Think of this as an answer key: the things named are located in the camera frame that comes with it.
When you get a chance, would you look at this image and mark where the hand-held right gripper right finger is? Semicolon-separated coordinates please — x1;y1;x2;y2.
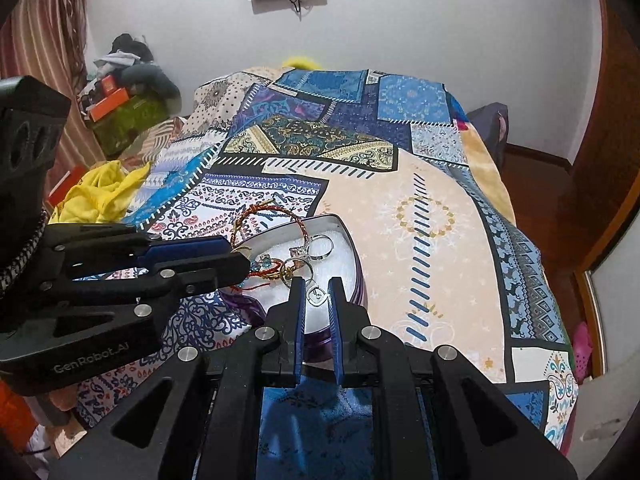
327;276;579;480

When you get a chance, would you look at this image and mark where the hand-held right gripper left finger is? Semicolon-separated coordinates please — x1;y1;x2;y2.
45;276;307;480

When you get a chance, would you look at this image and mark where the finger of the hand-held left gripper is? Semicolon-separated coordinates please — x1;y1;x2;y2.
40;222;232;283
0;252;251;342

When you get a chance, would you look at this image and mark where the red string charm bracelet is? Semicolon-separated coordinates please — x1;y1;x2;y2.
234;251;287;292

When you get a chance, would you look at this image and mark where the gold ring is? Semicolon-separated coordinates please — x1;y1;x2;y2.
279;259;314;287

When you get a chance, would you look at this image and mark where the purple heart-shaped jewelry box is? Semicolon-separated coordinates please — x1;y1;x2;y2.
229;215;369;362

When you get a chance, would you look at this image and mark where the red-brown braided bracelet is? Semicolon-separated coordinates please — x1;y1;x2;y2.
232;200;312;242

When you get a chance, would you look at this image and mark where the silver crystal ring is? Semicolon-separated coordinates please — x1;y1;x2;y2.
289;233;335;261

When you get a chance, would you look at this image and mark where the orange cloth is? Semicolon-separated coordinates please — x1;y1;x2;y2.
0;379;38;457

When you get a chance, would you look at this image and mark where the yellow cloth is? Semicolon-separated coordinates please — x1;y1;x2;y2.
47;160;152;225

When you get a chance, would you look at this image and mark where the green patterned cloth cover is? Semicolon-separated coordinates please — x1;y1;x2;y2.
92;95;171;157

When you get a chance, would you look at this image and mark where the flat orange box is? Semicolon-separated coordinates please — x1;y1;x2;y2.
47;165;84;209

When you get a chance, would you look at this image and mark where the patchwork printed blanket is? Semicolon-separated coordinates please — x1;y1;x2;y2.
75;65;582;480

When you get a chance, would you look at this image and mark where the pile of clothes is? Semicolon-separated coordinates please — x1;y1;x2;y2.
82;33;181;126

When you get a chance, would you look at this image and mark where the pink slipper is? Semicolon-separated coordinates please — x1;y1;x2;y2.
572;322;594;387

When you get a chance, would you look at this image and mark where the dark fabric bag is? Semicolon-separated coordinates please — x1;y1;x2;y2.
467;102;510;172

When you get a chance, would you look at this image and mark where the brown striped curtain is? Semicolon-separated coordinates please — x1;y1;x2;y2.
0;0;102;211

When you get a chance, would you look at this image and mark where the white sliding wardrobe door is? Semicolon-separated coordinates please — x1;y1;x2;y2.
574;230;640;463

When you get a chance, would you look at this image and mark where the brown wooden door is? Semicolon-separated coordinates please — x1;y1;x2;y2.
566;0;640;283

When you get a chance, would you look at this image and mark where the braided black white cable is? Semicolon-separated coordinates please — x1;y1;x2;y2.
0;209;49;297

